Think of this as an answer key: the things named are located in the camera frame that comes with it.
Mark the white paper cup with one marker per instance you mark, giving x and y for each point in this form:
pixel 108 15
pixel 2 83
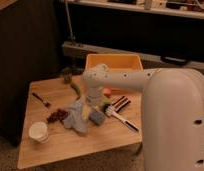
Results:
pixel 38 131

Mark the blue-grey sponge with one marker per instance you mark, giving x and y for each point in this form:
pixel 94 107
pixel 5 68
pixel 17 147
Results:
pixel 97 117

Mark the green plush toy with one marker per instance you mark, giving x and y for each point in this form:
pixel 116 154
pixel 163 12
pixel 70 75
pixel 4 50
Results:
pixel 105 102

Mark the wooden table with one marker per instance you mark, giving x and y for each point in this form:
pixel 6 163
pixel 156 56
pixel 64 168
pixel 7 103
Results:
pixel 65 143

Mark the grey-blue crumpled cloth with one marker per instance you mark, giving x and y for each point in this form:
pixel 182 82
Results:
pixel 74 119

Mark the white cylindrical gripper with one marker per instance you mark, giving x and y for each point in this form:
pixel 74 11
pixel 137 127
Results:
pixel 93 96

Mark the grey metal shelf rail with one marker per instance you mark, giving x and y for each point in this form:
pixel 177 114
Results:
pixel 77 50

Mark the dark glass jar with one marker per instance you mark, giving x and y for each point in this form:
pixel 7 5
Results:
pixel 66 74

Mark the green vegetable stem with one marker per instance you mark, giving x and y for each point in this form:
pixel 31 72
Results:
pixel 76 89

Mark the dark small fork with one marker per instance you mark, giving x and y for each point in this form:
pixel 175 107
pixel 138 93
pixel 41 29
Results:
pixel 45 103

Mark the white fork black handle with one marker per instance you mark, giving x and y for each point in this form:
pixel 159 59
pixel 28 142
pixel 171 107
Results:
pixel 111 112

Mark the striped black white object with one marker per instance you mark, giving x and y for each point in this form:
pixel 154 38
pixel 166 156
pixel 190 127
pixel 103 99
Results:
pixel 120 103

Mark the orange ball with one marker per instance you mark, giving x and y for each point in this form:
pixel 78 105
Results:
pixel 107 92

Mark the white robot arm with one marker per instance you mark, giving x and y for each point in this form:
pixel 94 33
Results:
pixel 172 112

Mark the yellow plastic bin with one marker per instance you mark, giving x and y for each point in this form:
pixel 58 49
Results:
pixel 115 61

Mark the dark red grape bunch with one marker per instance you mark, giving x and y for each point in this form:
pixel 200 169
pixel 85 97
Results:
pixel 58 115

